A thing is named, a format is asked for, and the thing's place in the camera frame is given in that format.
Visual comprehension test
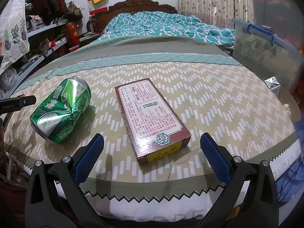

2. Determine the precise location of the upper clear storage bin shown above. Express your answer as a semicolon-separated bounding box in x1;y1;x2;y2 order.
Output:
252;0;303;51

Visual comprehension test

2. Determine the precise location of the tan round trash bin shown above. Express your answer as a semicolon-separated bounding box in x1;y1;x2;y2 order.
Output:
279;86;301;121

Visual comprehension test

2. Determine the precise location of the green soda can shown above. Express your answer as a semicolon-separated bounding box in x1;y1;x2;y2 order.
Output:
30;76;91;145

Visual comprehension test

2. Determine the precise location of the lower clear storage bin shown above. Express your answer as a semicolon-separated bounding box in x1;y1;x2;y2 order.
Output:
231;18;303;92

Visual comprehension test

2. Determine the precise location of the teal patterned quilt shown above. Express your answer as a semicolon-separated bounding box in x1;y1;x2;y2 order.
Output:
99;11;235;47

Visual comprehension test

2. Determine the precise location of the clear storage bin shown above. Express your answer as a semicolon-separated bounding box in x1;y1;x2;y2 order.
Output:
231;18;303;92
252;0;303;51

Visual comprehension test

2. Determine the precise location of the blue white milk carton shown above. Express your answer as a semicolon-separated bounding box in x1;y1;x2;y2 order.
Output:
263;76;281;98

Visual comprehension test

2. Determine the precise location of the pink yellow box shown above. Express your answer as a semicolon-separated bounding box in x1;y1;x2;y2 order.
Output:
115;78;191;165

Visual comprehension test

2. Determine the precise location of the white home print cloth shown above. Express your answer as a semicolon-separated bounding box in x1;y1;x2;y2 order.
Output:
1;0;29;73

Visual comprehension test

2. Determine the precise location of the dark carved wooden headboard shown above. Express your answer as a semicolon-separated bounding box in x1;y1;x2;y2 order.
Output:
86;0;178;33

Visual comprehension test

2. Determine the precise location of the grey storage shelf unit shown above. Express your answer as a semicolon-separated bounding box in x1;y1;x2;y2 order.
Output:
0;16;70;101

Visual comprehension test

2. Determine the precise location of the leaf print curtain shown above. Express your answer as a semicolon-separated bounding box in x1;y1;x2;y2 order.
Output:
178;0;254;28

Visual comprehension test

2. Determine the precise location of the blue cloth bag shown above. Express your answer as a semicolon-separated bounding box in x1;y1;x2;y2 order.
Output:
276;152;303;203

